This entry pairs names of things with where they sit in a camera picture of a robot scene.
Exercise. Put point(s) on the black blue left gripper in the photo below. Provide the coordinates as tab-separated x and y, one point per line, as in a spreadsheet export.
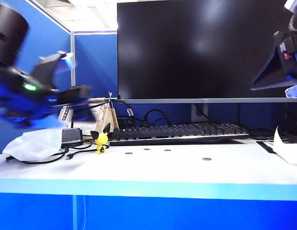
59	105

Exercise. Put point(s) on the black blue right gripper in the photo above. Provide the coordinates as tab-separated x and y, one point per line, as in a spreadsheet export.
292	60

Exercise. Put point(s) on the yellow black Pichu doll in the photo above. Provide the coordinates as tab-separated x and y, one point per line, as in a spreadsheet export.
100	141

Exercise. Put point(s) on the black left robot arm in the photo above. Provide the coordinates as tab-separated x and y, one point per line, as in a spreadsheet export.
9	36

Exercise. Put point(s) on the beige pen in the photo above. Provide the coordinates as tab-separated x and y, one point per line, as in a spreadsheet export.
100	99

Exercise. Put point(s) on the kraft paper desk calendar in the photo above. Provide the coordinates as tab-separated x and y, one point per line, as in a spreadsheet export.
107	119

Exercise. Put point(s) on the black adapter box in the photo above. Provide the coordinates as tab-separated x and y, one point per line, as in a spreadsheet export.
71	135

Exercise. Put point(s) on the black computer tower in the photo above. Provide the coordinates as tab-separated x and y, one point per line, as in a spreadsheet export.
294	119

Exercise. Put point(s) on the black power plug adapter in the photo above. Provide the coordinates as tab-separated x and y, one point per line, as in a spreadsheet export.
124	122

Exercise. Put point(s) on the white plastic bag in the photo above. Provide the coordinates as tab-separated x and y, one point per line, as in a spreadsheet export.
33	146

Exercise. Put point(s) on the white paper sheet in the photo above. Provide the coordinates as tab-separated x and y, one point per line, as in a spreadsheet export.
286	151

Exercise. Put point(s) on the black computer monitor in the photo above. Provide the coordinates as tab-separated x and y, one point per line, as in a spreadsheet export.
198	48

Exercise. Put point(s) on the black mechanical keyboard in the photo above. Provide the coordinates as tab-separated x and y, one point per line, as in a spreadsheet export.
177	134

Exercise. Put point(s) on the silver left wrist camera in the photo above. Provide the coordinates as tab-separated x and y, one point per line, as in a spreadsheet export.
69	61

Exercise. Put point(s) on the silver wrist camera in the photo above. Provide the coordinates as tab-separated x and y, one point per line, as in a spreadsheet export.
69	61
294	5

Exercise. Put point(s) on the aluminium partition post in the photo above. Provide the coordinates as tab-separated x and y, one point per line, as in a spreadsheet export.
73	60

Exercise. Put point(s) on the black left camera mount bracket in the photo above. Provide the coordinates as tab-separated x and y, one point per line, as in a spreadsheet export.
43	72

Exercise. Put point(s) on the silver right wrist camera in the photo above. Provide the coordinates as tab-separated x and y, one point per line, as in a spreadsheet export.
294	5

